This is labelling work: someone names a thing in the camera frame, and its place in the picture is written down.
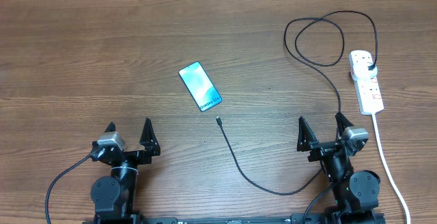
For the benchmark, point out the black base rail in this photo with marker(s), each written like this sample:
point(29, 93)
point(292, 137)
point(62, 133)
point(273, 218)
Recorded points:
point(293, 219)

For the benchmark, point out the Samsung Galaxy smartphone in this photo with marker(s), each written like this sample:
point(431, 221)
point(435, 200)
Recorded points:
point(200, 86)

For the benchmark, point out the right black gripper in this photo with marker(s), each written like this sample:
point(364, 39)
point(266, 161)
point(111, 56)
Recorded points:
point(306, 142)

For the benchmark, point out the white power strip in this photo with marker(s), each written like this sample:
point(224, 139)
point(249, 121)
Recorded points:
point(367, 90)

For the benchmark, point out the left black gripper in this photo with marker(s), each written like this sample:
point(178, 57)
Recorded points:
point(150, 145)

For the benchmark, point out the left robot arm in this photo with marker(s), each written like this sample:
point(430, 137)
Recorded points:
point(114, 195)

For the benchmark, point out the white charger plug adapter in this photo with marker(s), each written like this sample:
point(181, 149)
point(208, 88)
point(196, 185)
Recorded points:
point(362, 71)

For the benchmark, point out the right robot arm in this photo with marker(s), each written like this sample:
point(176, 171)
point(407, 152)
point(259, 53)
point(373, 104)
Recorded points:
point(355, 192)

